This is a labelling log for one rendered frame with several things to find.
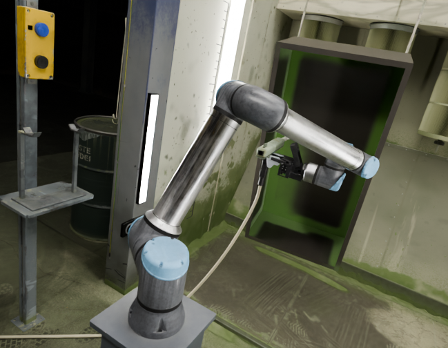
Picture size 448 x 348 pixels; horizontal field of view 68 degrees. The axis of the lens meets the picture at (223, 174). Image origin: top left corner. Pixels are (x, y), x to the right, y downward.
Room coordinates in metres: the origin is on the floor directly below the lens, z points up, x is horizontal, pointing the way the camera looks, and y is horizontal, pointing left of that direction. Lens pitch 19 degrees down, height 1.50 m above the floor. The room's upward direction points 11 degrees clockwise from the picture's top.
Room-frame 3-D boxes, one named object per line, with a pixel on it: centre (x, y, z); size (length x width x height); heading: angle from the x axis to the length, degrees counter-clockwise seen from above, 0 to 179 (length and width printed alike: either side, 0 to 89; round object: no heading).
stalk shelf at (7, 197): (1.32, 0.75, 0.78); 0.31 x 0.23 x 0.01; 154
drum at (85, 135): (2.50, 0.91, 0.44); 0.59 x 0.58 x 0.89; 45
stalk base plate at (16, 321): (1.38, 0.88, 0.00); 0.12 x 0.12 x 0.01; 64
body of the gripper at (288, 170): (1.49, -0.31, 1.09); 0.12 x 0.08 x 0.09; 68
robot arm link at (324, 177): (1.43, -0.47, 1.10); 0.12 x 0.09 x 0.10; 68
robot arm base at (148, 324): (0.91, 0.13, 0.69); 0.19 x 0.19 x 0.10
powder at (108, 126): (2.50, 0.91, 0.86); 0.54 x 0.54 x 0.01
